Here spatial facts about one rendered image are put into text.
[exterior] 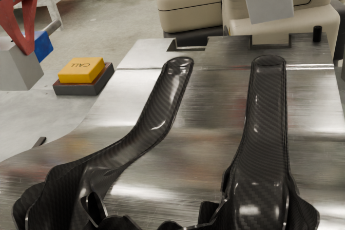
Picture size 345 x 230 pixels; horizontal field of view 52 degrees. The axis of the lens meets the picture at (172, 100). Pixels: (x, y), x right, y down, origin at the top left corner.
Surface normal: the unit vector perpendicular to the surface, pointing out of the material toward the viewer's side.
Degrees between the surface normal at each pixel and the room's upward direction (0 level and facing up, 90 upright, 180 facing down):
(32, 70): 89
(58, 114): 0
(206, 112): 2
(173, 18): 90
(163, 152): 28
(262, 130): 2
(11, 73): 92
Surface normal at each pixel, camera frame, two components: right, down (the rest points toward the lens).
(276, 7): -0.21, 0.68
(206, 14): 0.04, 0.55
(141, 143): -0.04, -0.98
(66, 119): -0.15, -0.83
